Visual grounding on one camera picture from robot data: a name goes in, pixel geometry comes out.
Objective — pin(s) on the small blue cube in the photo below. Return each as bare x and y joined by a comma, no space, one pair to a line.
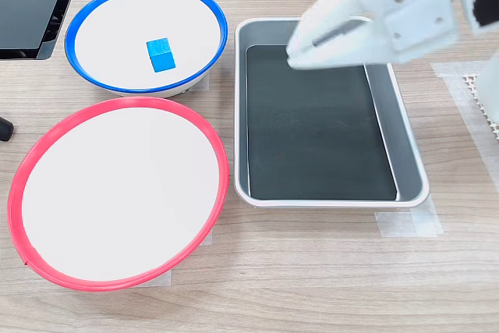
160,56

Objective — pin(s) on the black tray mat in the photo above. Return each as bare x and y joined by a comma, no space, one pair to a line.
312,138

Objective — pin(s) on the steel tray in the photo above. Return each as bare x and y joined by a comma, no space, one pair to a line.
405,153

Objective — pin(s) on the clear tape piece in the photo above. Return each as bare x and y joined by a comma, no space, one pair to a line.
464,114
409,224

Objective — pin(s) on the white plate blue rim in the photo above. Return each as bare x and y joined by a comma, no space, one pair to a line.
117,36

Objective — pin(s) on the white plate red rim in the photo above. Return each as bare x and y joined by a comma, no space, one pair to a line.
117,192

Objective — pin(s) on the black glossy device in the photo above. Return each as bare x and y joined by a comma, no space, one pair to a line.
27,13

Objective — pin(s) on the small black rounded object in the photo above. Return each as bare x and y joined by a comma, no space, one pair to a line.
5,129

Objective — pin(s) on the pale perforated base plate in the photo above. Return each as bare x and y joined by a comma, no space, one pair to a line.
469,82

